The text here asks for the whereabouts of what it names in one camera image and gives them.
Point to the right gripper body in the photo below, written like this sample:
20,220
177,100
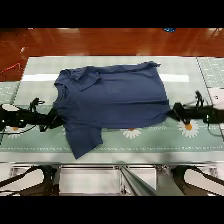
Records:
177,112

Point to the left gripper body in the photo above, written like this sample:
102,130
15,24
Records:
51,120

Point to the navy blue shirt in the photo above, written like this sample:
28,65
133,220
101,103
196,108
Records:
116,96

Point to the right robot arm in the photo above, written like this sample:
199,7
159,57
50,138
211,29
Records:
206,113

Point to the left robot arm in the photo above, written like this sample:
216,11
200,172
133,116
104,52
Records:
18,117

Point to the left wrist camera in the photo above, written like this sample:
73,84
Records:
36,104

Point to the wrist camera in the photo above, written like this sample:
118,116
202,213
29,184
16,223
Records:
199,99
36,104

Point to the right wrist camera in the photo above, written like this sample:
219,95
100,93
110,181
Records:
199,99

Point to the silver frame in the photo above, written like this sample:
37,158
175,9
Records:
137,184

